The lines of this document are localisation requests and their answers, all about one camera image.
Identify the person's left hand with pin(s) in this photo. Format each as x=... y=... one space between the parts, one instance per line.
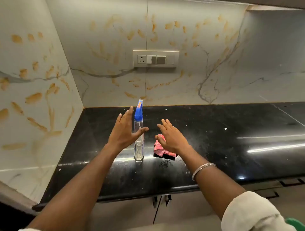
x=124 y=133

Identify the person's right hand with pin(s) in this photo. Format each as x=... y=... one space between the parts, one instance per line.
x=174 y=140

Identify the pink checked cleaning cloth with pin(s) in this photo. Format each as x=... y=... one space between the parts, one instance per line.
x=159 y=148

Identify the clear spray bottle blue nozzle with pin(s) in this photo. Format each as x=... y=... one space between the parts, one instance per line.
x=138 y=114

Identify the person's left forearm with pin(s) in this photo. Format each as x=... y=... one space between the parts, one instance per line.
x=81 y=190

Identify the person's right forearm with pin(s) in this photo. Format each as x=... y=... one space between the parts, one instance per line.
x=209 y=185

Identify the silver bangle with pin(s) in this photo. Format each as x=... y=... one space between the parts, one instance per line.
x=202 y=167

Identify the grey cabinet door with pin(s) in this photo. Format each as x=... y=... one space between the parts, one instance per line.
x=185 y=207
x=124 y=214

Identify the white shirt sleeve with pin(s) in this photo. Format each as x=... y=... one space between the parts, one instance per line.
x=252 y=214

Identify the grey drawer cabinet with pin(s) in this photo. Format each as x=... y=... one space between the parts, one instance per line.
x=290 y=197

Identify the green cloth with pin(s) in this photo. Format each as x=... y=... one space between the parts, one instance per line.
x=297 y=225

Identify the white switch panel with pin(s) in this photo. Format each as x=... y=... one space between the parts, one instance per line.
x=156 y=58

